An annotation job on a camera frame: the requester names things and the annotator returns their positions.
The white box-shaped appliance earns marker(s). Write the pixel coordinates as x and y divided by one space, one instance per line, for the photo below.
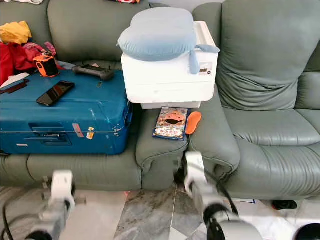
160 82

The blue hard-shell suitcase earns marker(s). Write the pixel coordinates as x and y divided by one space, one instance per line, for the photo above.
70 122

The black wallet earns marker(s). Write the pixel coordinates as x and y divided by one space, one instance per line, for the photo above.
14 86

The orange oval pad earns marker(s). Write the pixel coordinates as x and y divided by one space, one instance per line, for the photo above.
193 122

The black shoe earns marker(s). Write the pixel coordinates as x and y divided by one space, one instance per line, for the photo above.
284 204

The black round object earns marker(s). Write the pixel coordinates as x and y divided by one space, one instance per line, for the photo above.
307 233

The orange and black device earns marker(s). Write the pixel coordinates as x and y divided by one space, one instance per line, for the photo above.
46 65

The colourful picture book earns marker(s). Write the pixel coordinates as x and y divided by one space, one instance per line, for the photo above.
170 123

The yellow cloth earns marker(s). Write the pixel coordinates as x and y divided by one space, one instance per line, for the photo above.
14 32

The green leather sofa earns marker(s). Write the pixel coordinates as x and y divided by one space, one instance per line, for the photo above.
260 60

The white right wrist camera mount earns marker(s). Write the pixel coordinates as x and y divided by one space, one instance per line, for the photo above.
194 168

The pink cloth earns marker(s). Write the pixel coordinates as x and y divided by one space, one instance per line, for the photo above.
36 48

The light blue pillow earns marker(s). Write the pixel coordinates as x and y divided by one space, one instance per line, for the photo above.
157 35

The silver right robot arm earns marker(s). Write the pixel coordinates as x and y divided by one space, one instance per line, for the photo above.
225 220

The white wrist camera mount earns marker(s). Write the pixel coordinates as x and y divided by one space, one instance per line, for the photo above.
62 184
194 168

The black handheld game controller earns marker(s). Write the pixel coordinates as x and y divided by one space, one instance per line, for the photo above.
94 72

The black smartphone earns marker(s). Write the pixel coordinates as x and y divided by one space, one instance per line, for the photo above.
55 93

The white cloth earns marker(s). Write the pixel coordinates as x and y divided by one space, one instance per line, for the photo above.
22 1

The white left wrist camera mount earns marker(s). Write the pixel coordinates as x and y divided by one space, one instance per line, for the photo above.
62 184

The red cloth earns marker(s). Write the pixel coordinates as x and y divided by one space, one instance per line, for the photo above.
12 62

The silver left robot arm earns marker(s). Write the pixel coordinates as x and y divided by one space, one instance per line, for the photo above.
52 217

